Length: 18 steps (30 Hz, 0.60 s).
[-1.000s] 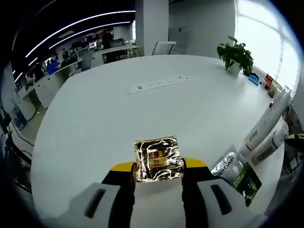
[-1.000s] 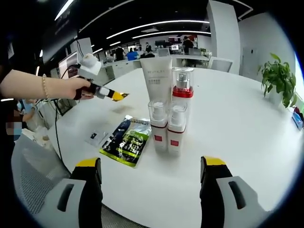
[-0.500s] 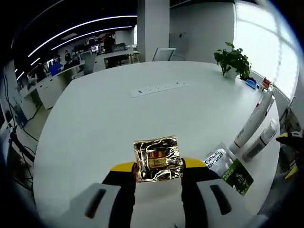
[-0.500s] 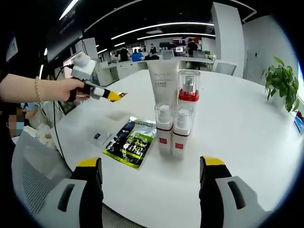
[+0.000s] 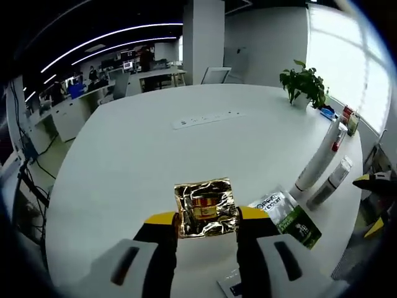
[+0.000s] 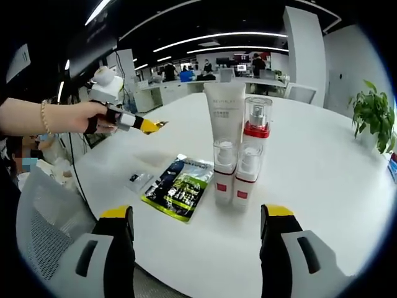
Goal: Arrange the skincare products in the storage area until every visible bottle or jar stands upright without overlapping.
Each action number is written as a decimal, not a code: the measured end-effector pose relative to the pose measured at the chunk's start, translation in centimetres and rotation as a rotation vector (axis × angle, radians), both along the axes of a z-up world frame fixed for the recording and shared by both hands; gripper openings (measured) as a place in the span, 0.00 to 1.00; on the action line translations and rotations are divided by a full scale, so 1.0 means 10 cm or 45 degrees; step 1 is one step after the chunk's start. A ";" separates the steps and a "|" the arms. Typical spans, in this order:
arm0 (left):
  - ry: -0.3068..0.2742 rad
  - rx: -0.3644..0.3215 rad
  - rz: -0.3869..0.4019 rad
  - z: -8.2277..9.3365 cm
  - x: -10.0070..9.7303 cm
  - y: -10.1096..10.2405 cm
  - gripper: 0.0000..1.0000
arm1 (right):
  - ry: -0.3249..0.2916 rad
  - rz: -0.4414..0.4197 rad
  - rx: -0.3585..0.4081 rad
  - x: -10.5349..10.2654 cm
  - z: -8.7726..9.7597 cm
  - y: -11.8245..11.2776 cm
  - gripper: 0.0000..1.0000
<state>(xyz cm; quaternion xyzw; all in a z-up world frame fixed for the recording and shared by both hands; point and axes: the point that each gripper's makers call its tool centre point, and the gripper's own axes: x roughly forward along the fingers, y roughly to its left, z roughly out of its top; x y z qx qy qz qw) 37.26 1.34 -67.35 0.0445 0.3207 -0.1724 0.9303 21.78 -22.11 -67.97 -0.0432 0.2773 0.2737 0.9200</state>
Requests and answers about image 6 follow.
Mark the blue storage crate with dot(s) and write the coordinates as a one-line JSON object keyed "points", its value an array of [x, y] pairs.
{"points": [[187, 76]]}

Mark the white skincare tube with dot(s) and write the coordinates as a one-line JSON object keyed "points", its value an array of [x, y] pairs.
{"points": [[224, 111]]}

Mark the ceiling air conditioner vent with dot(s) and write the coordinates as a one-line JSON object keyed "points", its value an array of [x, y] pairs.
{"points": [[19, 62]]}

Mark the white cloth bag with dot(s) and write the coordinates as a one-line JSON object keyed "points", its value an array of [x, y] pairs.
{"points": [[60, 167]]}

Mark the potted green plant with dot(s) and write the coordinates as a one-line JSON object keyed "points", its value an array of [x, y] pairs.
{"points": [[375, 115]]}

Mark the green black skincare sachet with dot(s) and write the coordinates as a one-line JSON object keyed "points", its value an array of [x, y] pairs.
{"points": [[180, 189]]}

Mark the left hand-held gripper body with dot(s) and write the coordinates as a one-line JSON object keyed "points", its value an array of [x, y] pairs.
{"points": [[105, 91]]}

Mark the red collared white skincare bottle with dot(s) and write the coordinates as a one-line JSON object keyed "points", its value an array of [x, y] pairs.
{"points": [[256, 130]]}

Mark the white office workstation desks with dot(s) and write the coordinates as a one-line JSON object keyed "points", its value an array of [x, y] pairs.
{"points": [[161, 93]]}

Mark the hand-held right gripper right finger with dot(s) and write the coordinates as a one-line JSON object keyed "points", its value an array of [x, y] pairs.
{"points": [[277, 248]]}

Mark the clear skincare sachet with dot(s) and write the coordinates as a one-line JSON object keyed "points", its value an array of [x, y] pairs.
{"points": [[139, 181]]}

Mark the blue tissue box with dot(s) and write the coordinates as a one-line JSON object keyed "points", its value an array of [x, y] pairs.
{"points": [[393, 166]]}

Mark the gold skincare sachet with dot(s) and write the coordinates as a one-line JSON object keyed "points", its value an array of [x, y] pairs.
{"points": [[162, 123]]}

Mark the hanging dark display screen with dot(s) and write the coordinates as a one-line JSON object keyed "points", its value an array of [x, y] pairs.
{"points": [[93, 49]]}

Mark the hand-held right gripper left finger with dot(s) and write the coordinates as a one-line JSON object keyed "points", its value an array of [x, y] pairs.
{"points": [[118, 248]]}

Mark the grey mesh office chair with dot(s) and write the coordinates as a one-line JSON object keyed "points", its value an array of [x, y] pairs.
{"points": [[43, 217]]}

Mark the person's left hand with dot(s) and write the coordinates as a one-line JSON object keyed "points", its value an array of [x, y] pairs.
{"points": [[74, 116]]}

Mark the ceiling light strip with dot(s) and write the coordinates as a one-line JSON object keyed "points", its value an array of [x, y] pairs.
{"points": [[239, 48], [223, 38]]}

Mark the small red label skincare bottle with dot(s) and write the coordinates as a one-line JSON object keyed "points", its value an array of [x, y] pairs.
{"points": [[245, 195], [224, 186]]}

